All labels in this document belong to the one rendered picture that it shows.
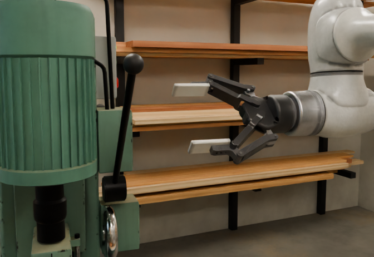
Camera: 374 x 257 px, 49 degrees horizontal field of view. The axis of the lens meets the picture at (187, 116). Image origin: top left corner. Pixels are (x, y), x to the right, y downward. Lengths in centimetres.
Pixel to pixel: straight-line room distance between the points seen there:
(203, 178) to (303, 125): 228
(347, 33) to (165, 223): 290
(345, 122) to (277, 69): 299
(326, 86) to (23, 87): 55
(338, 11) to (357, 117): 20
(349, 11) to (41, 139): 59
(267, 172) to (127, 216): 236
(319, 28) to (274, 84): 297
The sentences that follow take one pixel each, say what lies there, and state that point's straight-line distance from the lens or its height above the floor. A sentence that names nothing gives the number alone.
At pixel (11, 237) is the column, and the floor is 102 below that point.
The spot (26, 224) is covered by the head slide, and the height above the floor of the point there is 108.
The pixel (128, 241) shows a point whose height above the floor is 98.
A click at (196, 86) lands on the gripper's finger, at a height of 136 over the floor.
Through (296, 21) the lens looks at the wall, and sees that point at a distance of 396.
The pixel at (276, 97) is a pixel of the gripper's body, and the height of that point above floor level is 134.
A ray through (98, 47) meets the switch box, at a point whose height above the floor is 145.
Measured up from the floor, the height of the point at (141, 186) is 61.
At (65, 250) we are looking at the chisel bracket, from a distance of 81.
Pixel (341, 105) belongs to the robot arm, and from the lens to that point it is 83.
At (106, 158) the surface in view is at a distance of 99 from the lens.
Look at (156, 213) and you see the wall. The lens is 346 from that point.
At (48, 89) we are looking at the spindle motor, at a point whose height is 136.
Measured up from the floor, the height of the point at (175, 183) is 61.
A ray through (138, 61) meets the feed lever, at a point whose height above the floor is 141.
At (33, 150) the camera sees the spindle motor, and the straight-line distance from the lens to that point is 72.
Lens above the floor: 139
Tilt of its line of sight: 6 degrees down
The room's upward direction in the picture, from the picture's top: straight up
